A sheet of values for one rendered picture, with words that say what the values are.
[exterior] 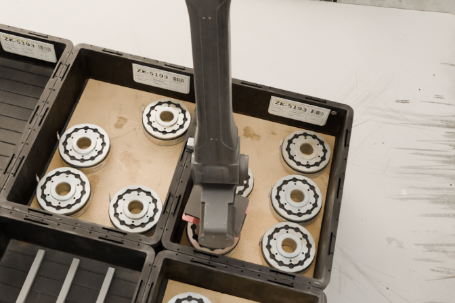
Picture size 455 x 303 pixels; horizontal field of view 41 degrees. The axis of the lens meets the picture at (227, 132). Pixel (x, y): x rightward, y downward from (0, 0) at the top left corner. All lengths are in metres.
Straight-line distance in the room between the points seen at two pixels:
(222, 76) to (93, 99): 0.63
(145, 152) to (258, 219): 0.27
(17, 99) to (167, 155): 0.36
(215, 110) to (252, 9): 0.94
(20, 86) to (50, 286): 0.47
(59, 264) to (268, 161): 0.46
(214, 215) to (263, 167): 0.36
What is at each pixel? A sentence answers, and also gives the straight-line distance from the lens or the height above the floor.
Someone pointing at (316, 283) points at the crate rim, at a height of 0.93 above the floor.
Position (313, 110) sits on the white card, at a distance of 1.28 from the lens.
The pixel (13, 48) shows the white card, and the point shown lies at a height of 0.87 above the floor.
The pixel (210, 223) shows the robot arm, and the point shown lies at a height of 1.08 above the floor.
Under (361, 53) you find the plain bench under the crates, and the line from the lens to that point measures 1.69.
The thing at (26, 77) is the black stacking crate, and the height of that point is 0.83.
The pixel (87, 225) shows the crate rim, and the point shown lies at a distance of 1.10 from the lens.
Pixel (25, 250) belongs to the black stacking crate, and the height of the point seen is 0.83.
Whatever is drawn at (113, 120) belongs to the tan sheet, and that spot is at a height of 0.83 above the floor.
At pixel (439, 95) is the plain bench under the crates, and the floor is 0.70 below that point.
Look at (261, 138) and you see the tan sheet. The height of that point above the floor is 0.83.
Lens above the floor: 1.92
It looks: 57 degrees down
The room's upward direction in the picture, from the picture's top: 8 degrees clockwise
